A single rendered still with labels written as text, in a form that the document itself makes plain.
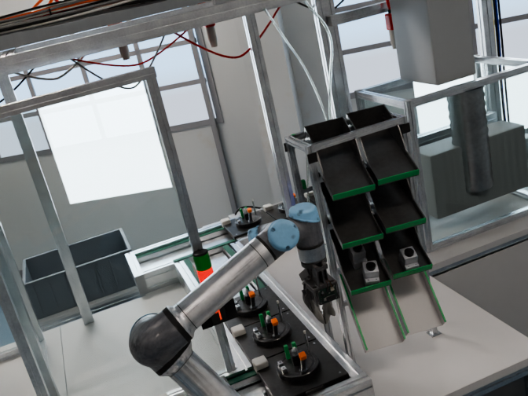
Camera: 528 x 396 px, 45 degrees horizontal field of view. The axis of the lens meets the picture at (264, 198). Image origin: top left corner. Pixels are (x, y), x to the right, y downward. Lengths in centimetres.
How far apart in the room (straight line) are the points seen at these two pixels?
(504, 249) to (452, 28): 99
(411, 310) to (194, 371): 85
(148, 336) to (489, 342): 126
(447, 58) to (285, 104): 204
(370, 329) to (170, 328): 85
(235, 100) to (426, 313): 319
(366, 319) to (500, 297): 112
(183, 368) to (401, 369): 87
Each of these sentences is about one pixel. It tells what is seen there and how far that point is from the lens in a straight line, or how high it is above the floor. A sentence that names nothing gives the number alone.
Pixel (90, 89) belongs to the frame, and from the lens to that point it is 187.
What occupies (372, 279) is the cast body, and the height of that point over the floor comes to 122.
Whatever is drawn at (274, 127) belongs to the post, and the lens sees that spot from 302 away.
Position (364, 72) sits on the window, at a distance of 492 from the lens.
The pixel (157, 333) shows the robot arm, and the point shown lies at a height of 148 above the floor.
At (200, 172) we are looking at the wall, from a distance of 528.
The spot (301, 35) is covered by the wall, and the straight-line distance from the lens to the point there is 491.
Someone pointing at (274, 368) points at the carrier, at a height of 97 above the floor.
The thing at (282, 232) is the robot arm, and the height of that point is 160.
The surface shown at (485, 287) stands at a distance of 308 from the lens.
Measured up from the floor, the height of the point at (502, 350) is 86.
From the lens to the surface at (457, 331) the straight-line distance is 241.
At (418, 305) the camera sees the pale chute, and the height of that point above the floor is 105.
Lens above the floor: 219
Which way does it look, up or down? 19 degrees down
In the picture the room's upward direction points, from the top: 13 degrees counter-clockwise
